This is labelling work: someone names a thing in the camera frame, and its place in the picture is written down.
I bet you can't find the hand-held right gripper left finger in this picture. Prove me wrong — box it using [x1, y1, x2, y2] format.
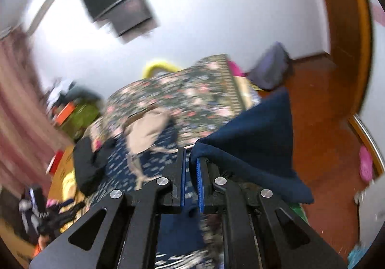
[28, 147, 187, 269]

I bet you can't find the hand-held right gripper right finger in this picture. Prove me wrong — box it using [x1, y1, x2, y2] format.
[195, 156, 349, 269]

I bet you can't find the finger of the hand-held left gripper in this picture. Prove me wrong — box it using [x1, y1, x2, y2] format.
[45, 201, 86, 227]

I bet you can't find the navy fleece-lined patterned garment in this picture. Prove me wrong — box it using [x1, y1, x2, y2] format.
[87, 87, 314, 269]

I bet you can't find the yellow garment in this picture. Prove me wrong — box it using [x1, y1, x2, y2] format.
[62, 171, 88, 233]

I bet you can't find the red box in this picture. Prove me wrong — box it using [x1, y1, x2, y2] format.
[45, 150, 64, 173]

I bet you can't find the black garment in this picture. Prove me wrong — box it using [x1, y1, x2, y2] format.
[73, 137, 118, 196]

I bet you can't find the beige garment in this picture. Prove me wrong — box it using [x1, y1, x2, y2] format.
[123, 107, 178, 191]

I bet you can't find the floral blanket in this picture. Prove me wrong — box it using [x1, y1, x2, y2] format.
[90, 54, 256, 149]

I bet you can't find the green cloth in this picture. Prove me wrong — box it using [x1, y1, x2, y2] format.
[62, 101, 101, 140]

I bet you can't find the orange box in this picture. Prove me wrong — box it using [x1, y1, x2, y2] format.
[56, 102, 76, 125]

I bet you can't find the yellow fuzzy object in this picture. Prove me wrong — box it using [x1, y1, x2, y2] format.
[143, 59, 181, 79]

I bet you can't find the grey bag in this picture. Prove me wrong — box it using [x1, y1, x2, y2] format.
[64, 84, 104, 104]

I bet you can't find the magenta cloth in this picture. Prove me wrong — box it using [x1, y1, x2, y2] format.
[228, 60, 248, 78]

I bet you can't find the purple bag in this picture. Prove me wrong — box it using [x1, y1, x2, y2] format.
[248, 42, 294, 91]

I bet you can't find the pink slipper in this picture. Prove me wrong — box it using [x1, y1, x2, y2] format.
[359, 146, 373, 182]

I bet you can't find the white plastic container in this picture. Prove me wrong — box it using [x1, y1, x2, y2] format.
[355, 179, 385, 251]

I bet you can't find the teal cloth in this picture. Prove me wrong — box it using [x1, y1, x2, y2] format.
[348, 244, 371, 269]

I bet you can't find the wooden door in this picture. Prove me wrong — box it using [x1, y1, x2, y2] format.
[310, 0, 373, 125]

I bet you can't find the pink paper strip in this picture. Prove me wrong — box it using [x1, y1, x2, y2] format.
[371, 5, 385, 27]

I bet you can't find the grey wall box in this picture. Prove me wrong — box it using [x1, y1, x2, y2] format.
[108, 0, 158, 44]

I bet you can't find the chrome wardrobe door frame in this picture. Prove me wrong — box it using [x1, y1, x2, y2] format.
[349, 114, 385, 176]

